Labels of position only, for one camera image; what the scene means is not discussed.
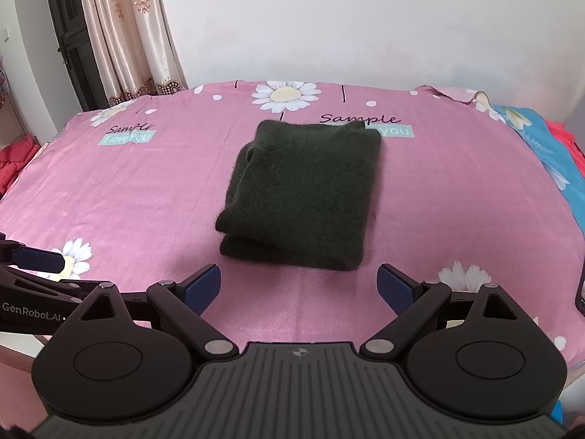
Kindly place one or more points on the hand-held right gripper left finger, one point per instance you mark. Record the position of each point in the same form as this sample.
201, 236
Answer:
203, 290

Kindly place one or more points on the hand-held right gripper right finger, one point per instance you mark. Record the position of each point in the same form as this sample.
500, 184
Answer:
395, 290

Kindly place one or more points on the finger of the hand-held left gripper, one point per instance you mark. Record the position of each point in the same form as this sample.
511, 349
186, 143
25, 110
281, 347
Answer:
41, 260
55, 287

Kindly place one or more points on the dark green sweater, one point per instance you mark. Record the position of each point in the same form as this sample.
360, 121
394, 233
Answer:
306, 192

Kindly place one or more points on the red cloth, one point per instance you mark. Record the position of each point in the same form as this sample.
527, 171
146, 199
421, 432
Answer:
566, 139
16, 160

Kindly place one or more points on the pink daisy print bed sheet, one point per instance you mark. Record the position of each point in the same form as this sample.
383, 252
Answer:
137, 201

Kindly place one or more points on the pink floral cloth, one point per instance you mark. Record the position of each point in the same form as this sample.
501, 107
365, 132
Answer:
452, 92

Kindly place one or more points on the blue floral cloth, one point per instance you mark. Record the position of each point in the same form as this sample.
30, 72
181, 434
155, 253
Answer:
544, 146

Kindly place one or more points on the beige patterned curtain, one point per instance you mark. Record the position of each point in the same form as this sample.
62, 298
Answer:
132, 32

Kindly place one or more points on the dark door frame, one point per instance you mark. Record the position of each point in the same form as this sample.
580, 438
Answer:
75, 45

